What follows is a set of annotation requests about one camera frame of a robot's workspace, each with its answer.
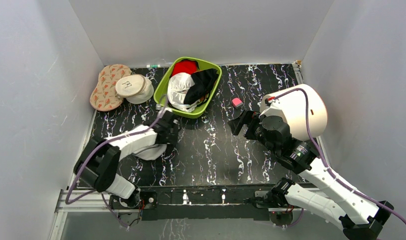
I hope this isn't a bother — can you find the white mesh laundry bag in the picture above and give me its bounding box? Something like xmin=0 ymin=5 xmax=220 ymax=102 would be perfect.
xmin=133 ymin=144 xmax=167 ymax=161

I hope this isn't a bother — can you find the white bra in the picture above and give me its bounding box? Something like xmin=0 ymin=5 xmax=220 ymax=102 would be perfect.
xmin=166 ymin=72 xmax=204 ymax=113

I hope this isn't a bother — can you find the black bra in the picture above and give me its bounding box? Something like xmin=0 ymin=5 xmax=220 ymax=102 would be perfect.
xmin=183 ymin=68 xmax=219 ymax=105

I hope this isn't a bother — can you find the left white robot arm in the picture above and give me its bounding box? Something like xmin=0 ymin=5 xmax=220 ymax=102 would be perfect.
xmin=73 ymin=110 xmax=180 ymax=208

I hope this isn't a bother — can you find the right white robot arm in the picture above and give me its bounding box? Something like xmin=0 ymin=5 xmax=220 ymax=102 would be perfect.
xmin=228 ymin=110 xmax=394 ymax=240

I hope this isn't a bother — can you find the large white cylinder bag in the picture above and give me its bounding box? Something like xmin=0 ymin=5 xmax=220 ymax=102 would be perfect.
xmin=262 ymin=84 xmax=328 ymax=141

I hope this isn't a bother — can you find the cream round laundry bag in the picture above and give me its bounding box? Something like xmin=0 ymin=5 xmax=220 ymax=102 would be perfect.
xmin=115 ymin=74 xmax=154 ymax=105

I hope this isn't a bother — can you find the red bra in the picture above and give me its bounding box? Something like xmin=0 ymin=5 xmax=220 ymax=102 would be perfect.
xmin=170 ymin=59 xmax=200 ymax=77

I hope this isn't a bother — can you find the floral beige laundry bag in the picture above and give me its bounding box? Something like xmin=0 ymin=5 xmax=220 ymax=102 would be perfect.
xmin=89 ymin=64 xmax=132 ymax=112

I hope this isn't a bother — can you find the small pink eraser block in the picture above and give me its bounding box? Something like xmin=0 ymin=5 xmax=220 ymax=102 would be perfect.
xmin=231 ymin=97 xmax=244 ymax=109

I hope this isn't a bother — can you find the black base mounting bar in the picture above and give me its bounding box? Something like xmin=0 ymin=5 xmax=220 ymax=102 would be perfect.
xmin=105 ymin=184 xmax=323 ymax=222

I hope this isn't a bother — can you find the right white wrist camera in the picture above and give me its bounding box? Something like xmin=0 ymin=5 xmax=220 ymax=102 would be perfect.
xmin=259 ymin=95 xmax=282 ymax=116

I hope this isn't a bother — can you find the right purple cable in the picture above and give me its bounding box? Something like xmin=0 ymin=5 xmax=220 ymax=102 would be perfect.
xmin=265 ymin=87 xmax=406 ymax=240

